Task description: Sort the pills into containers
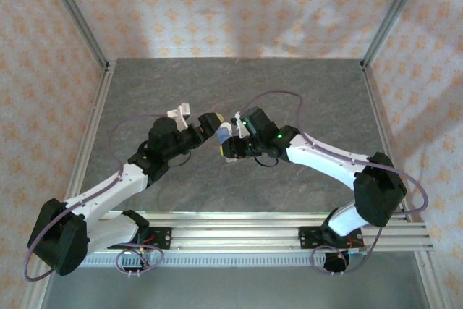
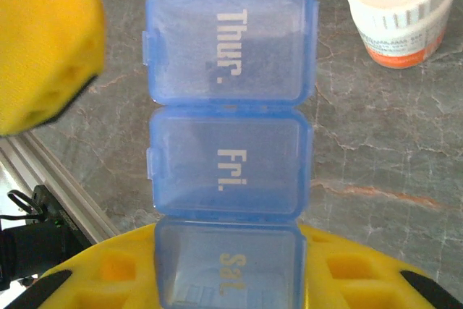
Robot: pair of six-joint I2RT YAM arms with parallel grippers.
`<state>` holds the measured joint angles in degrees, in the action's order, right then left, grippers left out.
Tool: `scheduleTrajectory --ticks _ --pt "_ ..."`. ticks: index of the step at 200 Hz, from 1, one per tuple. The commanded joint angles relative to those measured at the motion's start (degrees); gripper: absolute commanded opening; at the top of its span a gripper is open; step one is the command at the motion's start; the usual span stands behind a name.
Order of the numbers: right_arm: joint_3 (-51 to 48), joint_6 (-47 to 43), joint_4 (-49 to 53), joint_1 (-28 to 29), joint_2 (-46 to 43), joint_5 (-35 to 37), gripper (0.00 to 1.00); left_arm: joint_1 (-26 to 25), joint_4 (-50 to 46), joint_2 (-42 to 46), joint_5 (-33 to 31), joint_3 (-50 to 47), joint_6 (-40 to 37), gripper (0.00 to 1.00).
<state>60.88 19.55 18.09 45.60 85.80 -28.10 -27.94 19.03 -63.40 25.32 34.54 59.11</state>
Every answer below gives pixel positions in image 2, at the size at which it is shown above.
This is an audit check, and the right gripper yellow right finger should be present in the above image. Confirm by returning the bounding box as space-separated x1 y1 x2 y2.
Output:
300 224 463 309

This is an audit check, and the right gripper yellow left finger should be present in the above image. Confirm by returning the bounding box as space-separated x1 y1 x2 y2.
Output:
7 224 157 309

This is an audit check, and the blue weekly pill organizer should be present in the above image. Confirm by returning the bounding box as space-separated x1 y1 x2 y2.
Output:
141 0 321 309

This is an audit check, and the wide aluminium extrusion beam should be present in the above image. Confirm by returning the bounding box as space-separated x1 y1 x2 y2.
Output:
0 149 98 309

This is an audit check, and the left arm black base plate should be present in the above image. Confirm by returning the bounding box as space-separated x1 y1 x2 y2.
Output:
32 184 95 248

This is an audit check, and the narrow aluminium extrusion rail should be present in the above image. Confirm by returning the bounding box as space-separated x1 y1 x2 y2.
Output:
0 130 122 245

